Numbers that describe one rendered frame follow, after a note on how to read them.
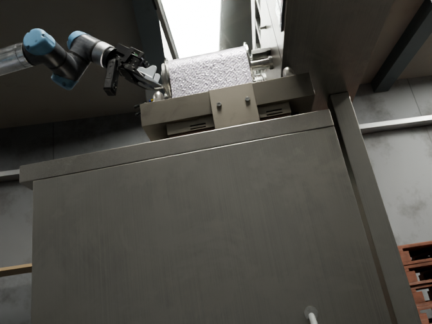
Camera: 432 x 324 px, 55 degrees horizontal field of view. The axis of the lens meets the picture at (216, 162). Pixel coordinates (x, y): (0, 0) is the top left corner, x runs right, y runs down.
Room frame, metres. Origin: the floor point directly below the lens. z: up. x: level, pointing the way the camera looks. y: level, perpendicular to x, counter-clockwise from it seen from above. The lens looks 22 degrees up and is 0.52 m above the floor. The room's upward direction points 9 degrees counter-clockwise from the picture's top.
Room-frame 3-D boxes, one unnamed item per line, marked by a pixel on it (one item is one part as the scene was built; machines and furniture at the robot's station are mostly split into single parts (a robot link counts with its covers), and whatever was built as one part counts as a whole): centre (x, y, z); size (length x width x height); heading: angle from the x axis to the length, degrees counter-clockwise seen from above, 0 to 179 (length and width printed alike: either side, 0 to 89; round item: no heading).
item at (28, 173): (2.03, 0.03, 0.88); 2.52 x 0.66 x 0.04; 178
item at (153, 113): (0.91, -0.05, 1.00); 0.40 x 0.16 x 0.06; 88
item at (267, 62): (1.08, -0.19, 1.25); 0.07 x 0.04 x 0.04; 88
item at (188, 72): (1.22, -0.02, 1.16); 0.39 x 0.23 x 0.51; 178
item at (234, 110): (0.82, -0.06, 0.97); 0.10 x 0.03 x 0.11; 88
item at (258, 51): (1.08, -0.19, 1.28); 0.06 x 0.05 x 0.02; 88
